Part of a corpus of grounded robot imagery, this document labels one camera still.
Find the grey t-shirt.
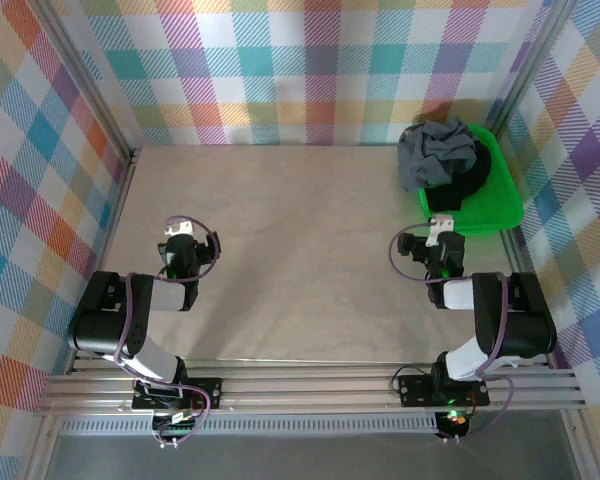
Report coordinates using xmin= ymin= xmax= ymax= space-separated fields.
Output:
xmin=397 ymin=118 xmax=479 ymax=194

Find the black t-shirt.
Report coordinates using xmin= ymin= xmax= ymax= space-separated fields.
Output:
xmin=424 ymin=139 xmax=494 ymax=214

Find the green plastic tray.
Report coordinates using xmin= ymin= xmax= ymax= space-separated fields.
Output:
xmin=414 ymin=123 xmax=525 ymax=237

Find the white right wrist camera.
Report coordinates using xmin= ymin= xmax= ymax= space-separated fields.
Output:
xmin=426 ymin=213 xmax=455 ymax=247

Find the aluminium table side rail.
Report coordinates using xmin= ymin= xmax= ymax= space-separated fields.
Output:
xmin=499 ymin=229 xmax=556 ymax=371
xmin=67 ymin=149 xmax=142 ymax=376

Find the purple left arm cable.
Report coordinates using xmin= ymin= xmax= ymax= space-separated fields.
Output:
xmin=113 ymin=214 xmax=222 ymax=449

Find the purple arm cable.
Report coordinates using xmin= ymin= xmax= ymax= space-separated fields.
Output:
xmin=389 ymin=223 xmax=514 ymax=444
xmin=113 ymin=214 xmax=222 ymax=449

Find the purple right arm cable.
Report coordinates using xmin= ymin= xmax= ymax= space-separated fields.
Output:
xmin=389 ymin=223 xmax=514 ymax=444

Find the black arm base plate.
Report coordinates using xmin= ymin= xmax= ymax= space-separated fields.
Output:
xmin=131 ymin=377 xmax=224 ymax=412
xmin=397 ymin=373 xmax=491 ymax=409

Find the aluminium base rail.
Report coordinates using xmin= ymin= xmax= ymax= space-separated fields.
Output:
xmin=34 ymin=359 xmax=589 ymax=416

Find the aluminium frame post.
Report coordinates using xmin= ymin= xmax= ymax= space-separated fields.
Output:
xmin=484 ymin=0 xmax=581 ymax=146
xmin=29 ymin=0 xmax=144 ymax=166

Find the slotted grey cable duct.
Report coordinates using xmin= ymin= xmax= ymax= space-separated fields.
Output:
xmin=59 ymin=418 xmax=439 ymax=437

